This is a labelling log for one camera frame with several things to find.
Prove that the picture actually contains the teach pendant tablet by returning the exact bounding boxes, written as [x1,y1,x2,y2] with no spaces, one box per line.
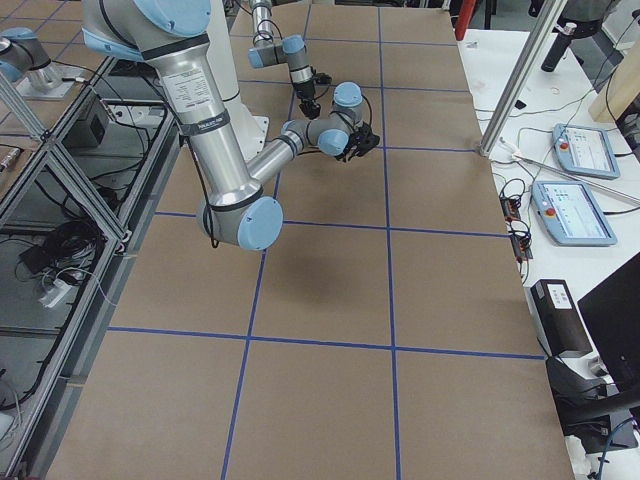
[531,181,617,247]
[552,123,620,180]

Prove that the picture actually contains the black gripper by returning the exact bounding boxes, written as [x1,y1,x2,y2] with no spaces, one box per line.
[339,132,361,159]
[293,79,321,118]

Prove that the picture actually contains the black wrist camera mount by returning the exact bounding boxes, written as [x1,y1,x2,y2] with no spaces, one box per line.
[313,72,332,85]
[352,122,380,157]

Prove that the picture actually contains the aluminium side frame rail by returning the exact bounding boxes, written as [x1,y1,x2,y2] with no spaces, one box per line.
[1,59,178,479]

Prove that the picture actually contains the black cylinder bottle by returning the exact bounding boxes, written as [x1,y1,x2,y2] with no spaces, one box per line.
[541,22,577,72]

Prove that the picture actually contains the aluminium frame post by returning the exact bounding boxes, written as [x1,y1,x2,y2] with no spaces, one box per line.
[477,0,567,158]

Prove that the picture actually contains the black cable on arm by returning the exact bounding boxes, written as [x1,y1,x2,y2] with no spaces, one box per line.
[252,9,276,46]
[177,114,224,249]

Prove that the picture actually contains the far teach pendant tablet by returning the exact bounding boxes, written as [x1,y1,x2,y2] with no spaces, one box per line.
[552,123,620,180]

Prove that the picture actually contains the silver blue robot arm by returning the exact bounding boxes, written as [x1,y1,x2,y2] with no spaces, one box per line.
[247,1,321,119]
[82,1,379,250]

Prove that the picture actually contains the black monitor with stand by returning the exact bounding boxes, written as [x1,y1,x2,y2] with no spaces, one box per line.
[546,256,639,453]

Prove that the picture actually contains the white power strip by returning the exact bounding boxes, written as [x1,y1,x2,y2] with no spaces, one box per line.
[39,279,72,309]

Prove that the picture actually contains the dark brown box with label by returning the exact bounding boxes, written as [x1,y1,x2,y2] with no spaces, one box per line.
[530,279,593,358]

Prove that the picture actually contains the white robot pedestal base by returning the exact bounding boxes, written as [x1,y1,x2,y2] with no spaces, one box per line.
[204,0,271,161]

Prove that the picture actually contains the near teach pendant tablet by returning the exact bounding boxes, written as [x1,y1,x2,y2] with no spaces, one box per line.
[531,181,617,247]

